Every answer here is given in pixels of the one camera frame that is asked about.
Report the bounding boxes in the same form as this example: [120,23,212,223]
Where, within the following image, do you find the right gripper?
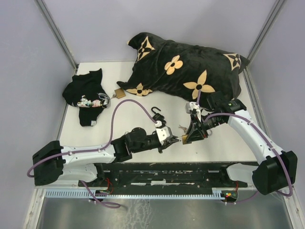
[184,112,224,142]

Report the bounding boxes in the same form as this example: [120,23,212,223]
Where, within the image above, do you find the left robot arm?
[30,126,180,186]

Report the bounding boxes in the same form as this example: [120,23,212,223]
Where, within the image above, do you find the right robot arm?
[183,92,297,197]

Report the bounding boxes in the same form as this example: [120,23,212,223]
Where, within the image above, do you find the silver keys of large padlock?
[179,125,188,134]

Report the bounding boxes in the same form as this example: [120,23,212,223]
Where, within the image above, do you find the large brass padlock long shackle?
[181,128,213,145]

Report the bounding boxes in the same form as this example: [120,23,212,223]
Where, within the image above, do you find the black padlock open shackle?
[151,106,166,126]

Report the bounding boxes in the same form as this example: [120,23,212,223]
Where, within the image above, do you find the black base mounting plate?
[87,162,249,195]

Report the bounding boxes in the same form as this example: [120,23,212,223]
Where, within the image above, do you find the black floral pillow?
[117,32,250,111]

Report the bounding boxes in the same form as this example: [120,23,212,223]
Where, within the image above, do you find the brass padlock near pillow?
[112,88,126,99]

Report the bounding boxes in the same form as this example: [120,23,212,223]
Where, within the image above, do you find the black printed garment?
[62,69,110,126]

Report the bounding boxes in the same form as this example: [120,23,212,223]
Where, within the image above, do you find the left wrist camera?
[155,121,173,145]

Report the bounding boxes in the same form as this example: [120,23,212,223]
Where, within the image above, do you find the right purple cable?
[196,89,295,205]

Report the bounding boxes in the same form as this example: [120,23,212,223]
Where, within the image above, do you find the purple cable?
[26,99,165,208]
[196,89,295,205]

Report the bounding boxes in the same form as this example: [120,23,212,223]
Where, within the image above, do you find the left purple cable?
[26,99,165,208]

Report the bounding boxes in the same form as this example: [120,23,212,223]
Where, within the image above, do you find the slotted cable duct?
[45,187,239,199]

